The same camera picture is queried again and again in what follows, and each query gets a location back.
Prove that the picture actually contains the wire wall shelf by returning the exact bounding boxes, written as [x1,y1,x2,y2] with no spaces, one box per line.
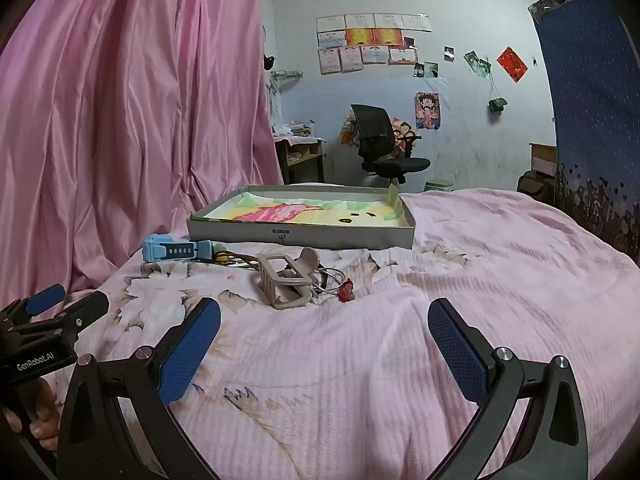
[270,69,305,92]

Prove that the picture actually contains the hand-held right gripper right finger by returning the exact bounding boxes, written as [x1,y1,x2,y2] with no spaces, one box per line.
[427,297,590,480]

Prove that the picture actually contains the red paper square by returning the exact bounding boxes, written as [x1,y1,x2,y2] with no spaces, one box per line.
[496,46,529,83]

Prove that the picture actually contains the black office chair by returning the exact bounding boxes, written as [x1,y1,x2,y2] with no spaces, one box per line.
[350,104,432,185]

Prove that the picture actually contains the cartoon wall poster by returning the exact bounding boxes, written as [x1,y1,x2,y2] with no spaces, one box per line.
[414,92,442,131]

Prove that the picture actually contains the thin silver bangle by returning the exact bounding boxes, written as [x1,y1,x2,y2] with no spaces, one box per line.
[310,267,347,298]

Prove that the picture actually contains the grey cardboard box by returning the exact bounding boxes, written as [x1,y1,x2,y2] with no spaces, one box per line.
[187,183,417,251]

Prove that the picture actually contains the pink floral bedspread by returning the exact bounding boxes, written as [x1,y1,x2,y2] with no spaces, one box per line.
[70,182,640,480]

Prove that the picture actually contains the colourful painted paper sheet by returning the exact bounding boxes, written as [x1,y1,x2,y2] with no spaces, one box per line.
[205,192,406,228]

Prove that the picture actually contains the brown bag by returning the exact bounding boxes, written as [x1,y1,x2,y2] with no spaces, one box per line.
[517,170,556,206]

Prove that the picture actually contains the person's left hand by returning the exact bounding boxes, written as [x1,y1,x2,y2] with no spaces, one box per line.
[1,377,63,455]

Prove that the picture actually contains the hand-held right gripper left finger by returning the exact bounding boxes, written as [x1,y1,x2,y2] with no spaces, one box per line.
[56,297,222,480]

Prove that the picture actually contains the wooden desk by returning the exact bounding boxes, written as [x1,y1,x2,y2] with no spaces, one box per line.
[272,132,327,185]

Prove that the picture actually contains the green hanging ornament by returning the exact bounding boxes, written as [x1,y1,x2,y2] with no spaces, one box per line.
[487,75,507,114]

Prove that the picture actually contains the pink satin curtain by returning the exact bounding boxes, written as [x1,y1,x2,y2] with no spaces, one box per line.
[0,0,283,301]

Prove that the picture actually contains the green wall photo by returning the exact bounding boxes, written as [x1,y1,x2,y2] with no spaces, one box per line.
[463,50,493,78]

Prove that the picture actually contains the colourful cartoon cutout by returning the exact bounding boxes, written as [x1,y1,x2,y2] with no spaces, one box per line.
[340,110,421,158]

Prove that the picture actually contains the blue printed cloth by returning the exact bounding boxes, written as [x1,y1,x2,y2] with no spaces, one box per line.
[527,0,640,266]

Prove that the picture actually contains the group of wall certificates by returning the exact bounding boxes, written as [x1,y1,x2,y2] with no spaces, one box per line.
[315,12,433,76]

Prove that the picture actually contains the stack of papers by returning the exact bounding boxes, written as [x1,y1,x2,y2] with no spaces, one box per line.
[274,120,321,141]

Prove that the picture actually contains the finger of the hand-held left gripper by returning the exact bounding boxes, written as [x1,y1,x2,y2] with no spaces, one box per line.
[7,290,110,343]
[0,284,67,328]

